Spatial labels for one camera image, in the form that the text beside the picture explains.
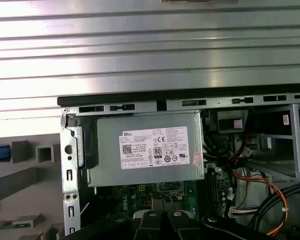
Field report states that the grey wires white plug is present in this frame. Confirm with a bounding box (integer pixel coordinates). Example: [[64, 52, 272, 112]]
[[226, 206, 262, 220]]

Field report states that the green motherboard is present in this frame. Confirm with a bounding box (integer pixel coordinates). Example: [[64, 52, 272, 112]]
[[93, 166, 238, 227]]

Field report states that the black sleeved cable bundle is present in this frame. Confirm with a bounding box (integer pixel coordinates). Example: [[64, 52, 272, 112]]
[[253, 178, 300, 240]]

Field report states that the grey parts rack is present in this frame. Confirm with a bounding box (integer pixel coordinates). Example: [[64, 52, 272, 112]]
[[0, 133, 66, 240]]

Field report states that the orange red yellow wire harness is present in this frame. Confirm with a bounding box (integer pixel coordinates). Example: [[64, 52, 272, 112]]
[[227, 129, 291, 237]]

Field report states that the black RAM slot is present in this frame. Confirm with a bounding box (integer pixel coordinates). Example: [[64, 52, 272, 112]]
[[215, 167, 222, 218], [207, 167, 213, 218], [211, 167, 217, 218], [202, 167, 208, 218]]

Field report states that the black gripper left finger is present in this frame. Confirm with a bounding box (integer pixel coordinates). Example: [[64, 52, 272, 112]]
[[63, 192, 167, 240]]

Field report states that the metal socket cover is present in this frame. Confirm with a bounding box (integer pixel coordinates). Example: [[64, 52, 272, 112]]
[[156, 180, 187, 199]]

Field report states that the black PC case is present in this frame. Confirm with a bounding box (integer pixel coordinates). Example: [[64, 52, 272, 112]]
[[56, 82, 300, 240]]

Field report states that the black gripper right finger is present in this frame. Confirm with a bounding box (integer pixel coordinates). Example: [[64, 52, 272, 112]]
[[164, 192, 267, 240]]

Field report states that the metal drive cage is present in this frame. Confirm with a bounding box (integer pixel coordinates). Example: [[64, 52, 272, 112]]
[[249, 103, 300, 183]]

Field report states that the grey power supply unit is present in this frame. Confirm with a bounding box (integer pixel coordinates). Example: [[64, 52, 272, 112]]
[[86, 111, 206, 188]]

